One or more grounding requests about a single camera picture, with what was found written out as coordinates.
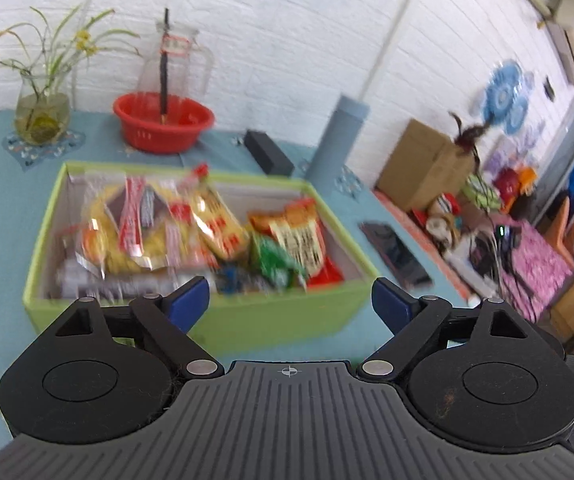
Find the red and orange toy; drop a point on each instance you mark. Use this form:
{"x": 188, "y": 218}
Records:
{"x": 514, "y": 182}

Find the small blue snack packet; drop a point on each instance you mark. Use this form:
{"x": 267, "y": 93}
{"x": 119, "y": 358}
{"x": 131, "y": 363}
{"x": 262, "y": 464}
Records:
{"x": 231, "y": 280}

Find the large yellow striped snack packet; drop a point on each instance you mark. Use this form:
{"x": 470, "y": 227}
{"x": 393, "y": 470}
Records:
{"x": 112, "y": 240}

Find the green-edged clear biscuit packet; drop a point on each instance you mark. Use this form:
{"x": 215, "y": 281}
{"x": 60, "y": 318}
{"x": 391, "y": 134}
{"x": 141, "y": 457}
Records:
{"x": 269, "y": 260}

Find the yellow and red snack packet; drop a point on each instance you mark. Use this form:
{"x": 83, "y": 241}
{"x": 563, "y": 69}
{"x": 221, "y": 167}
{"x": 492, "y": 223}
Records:
{"x": 217, "y": 225}

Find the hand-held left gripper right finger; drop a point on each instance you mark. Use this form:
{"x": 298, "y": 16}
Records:
{"x": 392, "y": 305}

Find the black smartphone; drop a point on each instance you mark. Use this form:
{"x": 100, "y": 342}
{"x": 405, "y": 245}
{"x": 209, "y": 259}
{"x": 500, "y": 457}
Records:
{"x": 397, "y": 257}

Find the yellow flower plant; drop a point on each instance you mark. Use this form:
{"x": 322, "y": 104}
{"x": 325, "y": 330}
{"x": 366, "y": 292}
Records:
{"x": 52, "y": 45}

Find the pink patterned cloth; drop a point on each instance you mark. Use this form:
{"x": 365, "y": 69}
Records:
{"x": 537, "y": 265}

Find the small black box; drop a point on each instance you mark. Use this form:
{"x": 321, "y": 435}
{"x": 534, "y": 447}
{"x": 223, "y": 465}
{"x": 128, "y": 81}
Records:
{"x": 267, "y": 152}

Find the silver snack packet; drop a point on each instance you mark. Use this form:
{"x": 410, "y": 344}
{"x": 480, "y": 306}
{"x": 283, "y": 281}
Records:
{"x": 97, "y": 287}

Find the orange plastic stool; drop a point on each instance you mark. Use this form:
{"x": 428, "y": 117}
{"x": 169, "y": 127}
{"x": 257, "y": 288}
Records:
{"x": 564, "y": 230}

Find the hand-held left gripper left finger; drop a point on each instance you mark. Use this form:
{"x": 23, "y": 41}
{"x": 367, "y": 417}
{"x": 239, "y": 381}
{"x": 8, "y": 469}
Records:
{"x": 189, "y": 300}

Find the thin white wall pipe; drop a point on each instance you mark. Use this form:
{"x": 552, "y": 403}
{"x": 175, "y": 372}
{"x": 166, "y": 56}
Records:
{"x": 392, "y": 35}

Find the brown cardboard box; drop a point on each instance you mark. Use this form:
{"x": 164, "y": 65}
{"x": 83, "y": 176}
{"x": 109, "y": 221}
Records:
{"x": 422, "y": 165}

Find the white power strip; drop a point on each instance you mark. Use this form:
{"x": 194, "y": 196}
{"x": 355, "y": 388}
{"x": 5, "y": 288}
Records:
{"x": 467, "y": 272}

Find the glass pitcher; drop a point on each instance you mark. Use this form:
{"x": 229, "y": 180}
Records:
{"x": 187, "y": 65}

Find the glass vase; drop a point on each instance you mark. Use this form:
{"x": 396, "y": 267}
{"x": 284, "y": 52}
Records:
{"x": 42, "y": 115}

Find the orange snack packet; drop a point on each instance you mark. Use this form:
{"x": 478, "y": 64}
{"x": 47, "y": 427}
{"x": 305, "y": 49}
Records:
{"x": 297, "y": 235}

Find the red plastic basin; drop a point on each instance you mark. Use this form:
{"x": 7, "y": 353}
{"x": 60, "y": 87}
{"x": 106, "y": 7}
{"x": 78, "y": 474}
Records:
{"x": 162, "y": 132}

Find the grey-blue bottle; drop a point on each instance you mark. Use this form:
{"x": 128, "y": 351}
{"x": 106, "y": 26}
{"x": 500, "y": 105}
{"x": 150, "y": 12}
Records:
{"x": 339, "y": 140}

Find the small black wall hook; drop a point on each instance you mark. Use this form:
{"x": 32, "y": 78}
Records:
{"x": 548, "y": 87}

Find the green striped bag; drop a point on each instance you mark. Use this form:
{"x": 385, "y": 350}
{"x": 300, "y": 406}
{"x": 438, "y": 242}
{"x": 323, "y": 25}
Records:
{"x": 482, "y": 190}

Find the blue wall decoration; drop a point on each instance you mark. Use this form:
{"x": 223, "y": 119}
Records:
{"x": 504, "y": 95}

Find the white plush toy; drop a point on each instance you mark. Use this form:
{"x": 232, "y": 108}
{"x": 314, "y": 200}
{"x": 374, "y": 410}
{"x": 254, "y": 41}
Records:
{"x": 442, "y": 217}

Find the small patterned doily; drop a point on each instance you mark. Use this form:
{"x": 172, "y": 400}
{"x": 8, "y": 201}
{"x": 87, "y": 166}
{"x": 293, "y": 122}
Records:
{"x": 349, "y": 182}

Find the flat red snack packet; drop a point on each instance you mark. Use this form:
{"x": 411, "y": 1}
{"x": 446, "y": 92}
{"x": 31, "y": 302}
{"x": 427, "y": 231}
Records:
{"x": 329, "y": 275}

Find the green cardboard box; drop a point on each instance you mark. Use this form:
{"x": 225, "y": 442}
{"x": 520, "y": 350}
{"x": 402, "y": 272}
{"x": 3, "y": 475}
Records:
{"x": 267, "y": 325}

